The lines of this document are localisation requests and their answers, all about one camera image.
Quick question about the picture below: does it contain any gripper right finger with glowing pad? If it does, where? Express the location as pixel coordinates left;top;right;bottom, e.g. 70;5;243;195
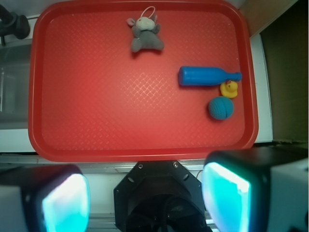
202;146;309;232

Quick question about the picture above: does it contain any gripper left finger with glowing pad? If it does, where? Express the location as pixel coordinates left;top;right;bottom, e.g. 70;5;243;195
0;164;90;232

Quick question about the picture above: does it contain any blue plastic bottle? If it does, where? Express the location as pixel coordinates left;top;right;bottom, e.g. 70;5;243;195
178;66;242;86

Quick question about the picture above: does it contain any blue knitted ball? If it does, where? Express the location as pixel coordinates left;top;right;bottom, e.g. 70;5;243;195
208;96;234;120

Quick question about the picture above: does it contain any yellow rubber duck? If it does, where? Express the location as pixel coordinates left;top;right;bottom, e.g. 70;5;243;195
220;81;238;99

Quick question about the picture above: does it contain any red plastic tray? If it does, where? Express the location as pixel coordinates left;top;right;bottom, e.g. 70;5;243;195
28;0;258;162

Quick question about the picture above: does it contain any black clamp knob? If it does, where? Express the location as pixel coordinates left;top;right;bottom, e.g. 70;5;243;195
0;4;30;46

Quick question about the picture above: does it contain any grey plush mouse toy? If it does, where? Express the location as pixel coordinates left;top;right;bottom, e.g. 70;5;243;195
126;6;165;53

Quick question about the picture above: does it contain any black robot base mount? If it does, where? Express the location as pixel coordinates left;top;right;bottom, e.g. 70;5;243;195
113;160;211;232

